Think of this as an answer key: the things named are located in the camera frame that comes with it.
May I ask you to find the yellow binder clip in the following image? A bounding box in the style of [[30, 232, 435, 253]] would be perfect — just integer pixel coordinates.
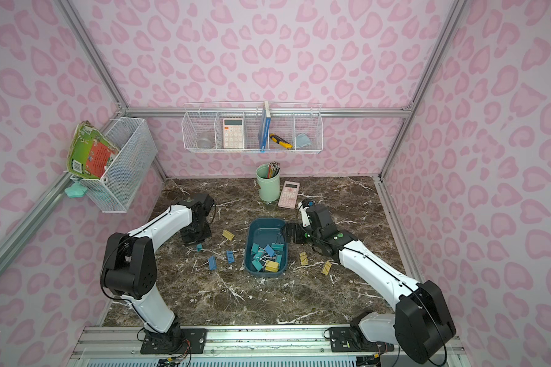
[[299, 252, 309, 266], [222, 229, 234, 241], [263, 261, 279, 273], [321, 261, 332, 276]]

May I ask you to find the teal plastic storage box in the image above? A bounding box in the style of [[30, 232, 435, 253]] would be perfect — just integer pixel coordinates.
[[243, 218, 289, 278]]

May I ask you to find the blue binder clip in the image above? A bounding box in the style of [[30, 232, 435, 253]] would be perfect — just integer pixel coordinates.
[[208, 256, 217, 271], [264, 245, 276, 258], [226, 251, 235, 264]]

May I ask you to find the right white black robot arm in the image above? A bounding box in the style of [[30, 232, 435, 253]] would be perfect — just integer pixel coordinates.
[[285, 200, 457, 365]]

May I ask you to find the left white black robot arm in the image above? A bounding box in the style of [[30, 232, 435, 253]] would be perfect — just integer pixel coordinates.
[[99, 194, 216, 335]]

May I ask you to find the blue binder clip in box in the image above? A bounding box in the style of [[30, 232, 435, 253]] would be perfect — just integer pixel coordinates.
[[264, 245, 276, 258]]

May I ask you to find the yellow binder clip in box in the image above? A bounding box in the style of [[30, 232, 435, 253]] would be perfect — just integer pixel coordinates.
[[263, 261, 279, 273]]

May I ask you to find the pink calculator on table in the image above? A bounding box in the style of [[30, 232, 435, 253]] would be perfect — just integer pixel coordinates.
[[278, 181, 300, 209]]

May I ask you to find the clear tape roll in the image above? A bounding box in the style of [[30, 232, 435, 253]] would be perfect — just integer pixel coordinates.
[[196, 135, 216, 149]]

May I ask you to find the mint green pen cup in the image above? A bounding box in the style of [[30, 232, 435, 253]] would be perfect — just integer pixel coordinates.
[[256, 164, 280, 203]]

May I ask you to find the white orange calculator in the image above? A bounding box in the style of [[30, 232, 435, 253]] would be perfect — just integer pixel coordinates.
[[223, 118, 245, 150]]

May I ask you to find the white mesh side basket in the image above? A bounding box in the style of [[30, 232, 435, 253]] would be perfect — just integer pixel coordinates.
[[72, 117, 158, 213]]

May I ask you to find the light blue item in shelf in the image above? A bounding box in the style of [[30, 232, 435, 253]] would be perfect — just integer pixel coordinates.
[[295, 133, 312, 150]]

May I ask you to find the yellow black utility knife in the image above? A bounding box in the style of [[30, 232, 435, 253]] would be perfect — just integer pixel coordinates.
[[269, 134, 293, 150]]

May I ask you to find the blue book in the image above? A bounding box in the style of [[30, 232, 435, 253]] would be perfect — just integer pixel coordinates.
[[258, 101, 272, 152]]

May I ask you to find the green red booklet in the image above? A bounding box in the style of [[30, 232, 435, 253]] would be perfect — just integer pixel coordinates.
[[67, 121, 120, 180]]

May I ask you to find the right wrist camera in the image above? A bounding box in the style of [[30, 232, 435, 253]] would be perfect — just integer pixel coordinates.
[[298, 199, 315, 227]]

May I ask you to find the white wire wall shelf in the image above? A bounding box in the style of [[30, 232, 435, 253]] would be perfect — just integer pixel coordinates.
[[182, 101, 324, 153]]

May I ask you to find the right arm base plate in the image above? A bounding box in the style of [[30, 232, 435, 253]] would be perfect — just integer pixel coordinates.
[[323, 327, 395, 353]]

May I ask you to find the mint green wall hook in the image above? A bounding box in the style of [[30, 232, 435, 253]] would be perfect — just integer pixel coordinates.
[[64, 181, 88, 199]]

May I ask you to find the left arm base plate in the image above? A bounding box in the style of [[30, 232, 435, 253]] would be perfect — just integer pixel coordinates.
[[140, 328, 208, 356]]

